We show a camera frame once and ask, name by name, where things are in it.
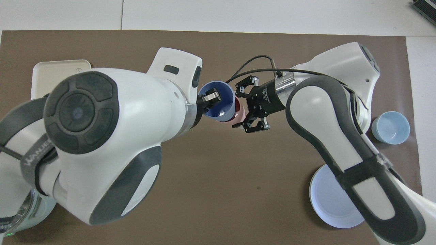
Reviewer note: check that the brown paper table mat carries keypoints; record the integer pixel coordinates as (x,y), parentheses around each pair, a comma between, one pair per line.
(211,177)

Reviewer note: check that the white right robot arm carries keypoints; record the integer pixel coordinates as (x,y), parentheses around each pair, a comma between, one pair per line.
(340,109)

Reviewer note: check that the grey ribbed device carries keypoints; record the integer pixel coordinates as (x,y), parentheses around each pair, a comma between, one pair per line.
(425,6)

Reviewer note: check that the blue plastic cup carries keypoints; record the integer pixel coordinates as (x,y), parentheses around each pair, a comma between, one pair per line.
(219,109)

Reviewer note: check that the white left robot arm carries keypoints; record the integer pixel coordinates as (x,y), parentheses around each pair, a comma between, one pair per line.
(136,112)

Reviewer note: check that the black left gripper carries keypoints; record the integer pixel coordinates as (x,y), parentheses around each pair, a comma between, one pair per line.
(201,108)

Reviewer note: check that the pink plastic cup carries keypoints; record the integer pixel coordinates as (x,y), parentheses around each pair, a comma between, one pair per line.
(240,114)

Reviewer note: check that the pale blue round plate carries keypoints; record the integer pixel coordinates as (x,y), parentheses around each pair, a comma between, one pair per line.
(327,200)

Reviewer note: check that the light blue bowl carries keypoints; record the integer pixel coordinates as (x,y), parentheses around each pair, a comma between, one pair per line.
(391,127)

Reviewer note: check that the cream tray with Rabbit print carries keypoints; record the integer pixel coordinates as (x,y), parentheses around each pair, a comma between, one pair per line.
(51,75)

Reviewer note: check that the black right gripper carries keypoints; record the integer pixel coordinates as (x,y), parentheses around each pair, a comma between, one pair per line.
(267,98)

